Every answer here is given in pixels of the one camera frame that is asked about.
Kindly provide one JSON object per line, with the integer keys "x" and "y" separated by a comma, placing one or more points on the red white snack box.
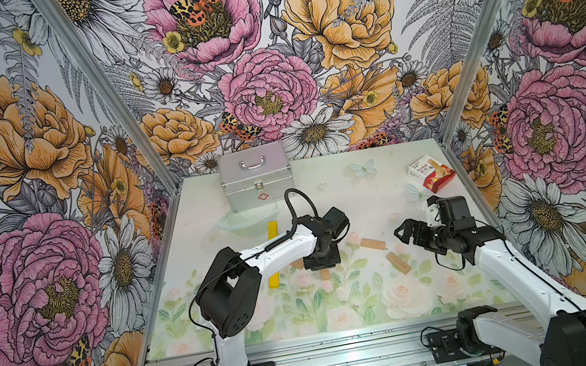
{"x": 430, "y": 174}

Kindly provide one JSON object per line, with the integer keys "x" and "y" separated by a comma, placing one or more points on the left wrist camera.
{"x": 336, "y": 225}

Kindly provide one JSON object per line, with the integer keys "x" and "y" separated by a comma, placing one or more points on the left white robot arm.
{"x": 228, "y": 296}

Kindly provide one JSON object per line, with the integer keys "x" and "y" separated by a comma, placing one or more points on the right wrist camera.
{"x": 453, "y": 213}

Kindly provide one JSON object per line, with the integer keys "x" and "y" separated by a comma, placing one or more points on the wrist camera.
{"x": 453, "y": 213}
{"x": 336, "y": 225}

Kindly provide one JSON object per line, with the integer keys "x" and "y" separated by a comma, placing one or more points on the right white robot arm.
{"x": 560, "y": 337}

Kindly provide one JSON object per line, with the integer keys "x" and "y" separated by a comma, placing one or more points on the yellow short block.
{"x": 274, "y": 281}

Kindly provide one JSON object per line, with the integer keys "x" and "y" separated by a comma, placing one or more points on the yellow long block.
{"x": 272, "y": 230}

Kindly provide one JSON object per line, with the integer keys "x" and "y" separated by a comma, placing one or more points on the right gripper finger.
{"x": 411, "y": 227}
{"x": 422, "y": 239}

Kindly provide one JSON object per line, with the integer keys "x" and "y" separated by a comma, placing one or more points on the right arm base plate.
{"x": 446, "y": 346}

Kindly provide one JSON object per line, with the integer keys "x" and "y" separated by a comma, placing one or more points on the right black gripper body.
{"x": 443, "y": 240}

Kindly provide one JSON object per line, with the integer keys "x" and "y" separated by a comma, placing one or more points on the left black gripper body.
{"x": 322, "y": 259}

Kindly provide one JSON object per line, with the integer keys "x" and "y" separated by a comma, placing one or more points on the wooden block diagonal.
{"x": 325, "y": 274}

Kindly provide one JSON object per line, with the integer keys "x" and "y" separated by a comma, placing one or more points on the silver metal case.
{"x": 254, "y": 177}

